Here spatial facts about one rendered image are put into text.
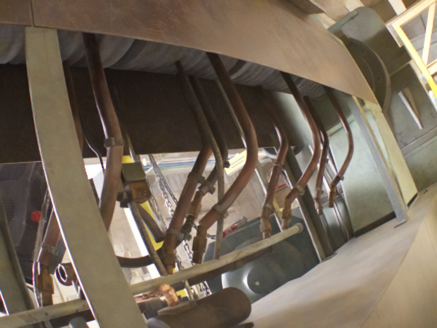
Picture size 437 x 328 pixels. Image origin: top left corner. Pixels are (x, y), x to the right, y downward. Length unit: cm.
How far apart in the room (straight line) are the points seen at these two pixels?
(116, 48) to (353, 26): 170
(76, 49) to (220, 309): 53
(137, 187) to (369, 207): 99
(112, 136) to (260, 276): 100
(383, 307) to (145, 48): 64
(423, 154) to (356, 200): 65
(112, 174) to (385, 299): 43
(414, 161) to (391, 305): 153
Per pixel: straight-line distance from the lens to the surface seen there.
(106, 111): 55
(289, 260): 140
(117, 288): 31
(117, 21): 49
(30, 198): 109
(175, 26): 57
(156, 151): 92
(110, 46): 72
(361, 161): 154
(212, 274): 91
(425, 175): 203
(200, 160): 80
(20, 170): 114
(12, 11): 42
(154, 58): 80
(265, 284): 142
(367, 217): 148
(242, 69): 101
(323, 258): 130
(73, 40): 67
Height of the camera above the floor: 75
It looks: 15 degrees up
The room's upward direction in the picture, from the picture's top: 23 degrees counter-clockwise
